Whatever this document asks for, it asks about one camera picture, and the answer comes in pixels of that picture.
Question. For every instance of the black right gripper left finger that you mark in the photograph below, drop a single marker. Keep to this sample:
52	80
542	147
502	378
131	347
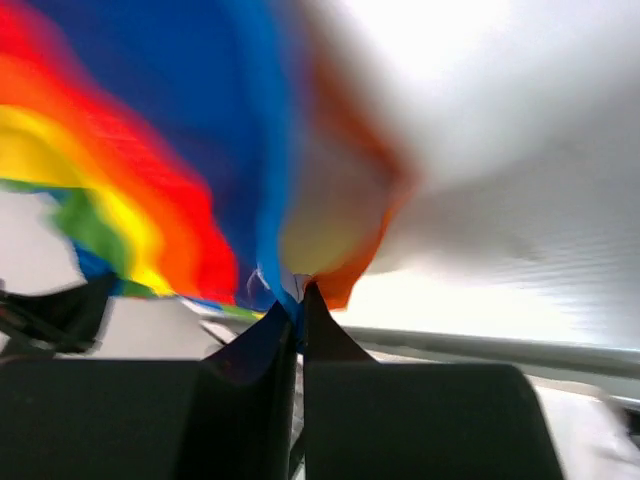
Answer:
224	417

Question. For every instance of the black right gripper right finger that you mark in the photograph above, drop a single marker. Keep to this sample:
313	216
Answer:
365	419

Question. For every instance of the rainbow striped shorts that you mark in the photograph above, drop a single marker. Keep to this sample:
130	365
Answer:
210	150

